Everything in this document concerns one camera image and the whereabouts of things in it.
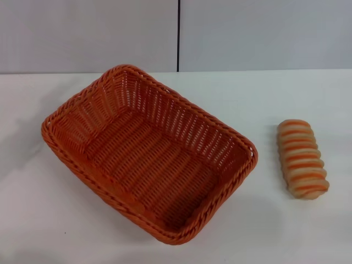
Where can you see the striped orange cream bread roll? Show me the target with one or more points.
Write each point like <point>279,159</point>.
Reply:
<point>301,162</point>

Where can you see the orange woven plastic basket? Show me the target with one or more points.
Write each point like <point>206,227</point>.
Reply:
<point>137,165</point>

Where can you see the black vertical wall strip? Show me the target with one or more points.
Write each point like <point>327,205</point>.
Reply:
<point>178,35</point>

